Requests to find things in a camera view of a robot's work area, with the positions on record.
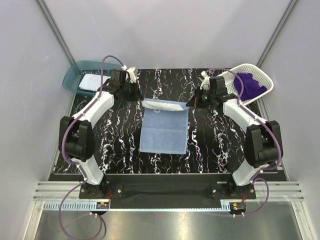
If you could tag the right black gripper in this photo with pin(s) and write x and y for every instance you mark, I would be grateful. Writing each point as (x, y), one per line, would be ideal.
(195, 102)

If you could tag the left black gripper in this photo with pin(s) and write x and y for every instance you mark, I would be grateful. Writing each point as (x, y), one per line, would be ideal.
(136, 96)

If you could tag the light blue towel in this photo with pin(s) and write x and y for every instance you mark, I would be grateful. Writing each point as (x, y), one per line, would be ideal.
(164, 127)

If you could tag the white towel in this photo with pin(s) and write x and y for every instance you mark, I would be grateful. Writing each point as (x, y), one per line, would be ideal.
(90, 82)

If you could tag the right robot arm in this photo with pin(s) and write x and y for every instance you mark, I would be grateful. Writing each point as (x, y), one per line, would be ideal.
(263, 141)

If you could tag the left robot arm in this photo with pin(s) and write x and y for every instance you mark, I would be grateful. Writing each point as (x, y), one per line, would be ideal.
(76, 136)

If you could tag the white plastic basket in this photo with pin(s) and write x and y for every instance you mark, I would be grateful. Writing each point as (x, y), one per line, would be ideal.
(233, 84)

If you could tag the teal plastic basin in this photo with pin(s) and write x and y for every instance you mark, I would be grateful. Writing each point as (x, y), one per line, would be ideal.
(75, 74)

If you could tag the purple towel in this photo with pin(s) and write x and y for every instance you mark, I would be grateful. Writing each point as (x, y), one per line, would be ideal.
(251, 87)

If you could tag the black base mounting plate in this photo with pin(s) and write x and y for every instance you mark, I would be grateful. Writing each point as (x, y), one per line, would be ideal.
(168, 188)

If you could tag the right small circuit board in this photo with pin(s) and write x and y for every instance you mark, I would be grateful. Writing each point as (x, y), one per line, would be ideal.
(238, 206)

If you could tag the small circuit board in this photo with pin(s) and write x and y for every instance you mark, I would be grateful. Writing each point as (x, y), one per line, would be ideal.
(103, 205)
(238, 206)

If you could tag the left small circuit board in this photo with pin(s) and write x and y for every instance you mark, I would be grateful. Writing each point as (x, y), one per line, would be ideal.
(103, 205)

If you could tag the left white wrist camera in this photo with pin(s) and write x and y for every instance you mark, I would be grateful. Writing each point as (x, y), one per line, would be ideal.
(131, 73)

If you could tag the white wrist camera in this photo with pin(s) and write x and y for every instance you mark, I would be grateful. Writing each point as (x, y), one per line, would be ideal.
(131, 73)
(205, 85)

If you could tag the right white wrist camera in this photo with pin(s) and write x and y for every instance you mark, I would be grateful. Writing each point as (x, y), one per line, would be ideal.
(205, 85)

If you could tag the left aluminium frame post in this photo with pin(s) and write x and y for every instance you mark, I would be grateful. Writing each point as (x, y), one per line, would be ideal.
(44, 9)

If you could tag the aluminium frame post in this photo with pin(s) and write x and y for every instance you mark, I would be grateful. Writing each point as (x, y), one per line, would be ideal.
(276, 32)
(44, 9)

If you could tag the right aluminium frame post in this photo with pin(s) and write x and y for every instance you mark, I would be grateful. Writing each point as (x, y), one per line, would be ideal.
(276, 32)

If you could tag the white slotted cable duct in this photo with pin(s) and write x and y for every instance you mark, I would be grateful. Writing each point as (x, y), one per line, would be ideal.
(119, 206)

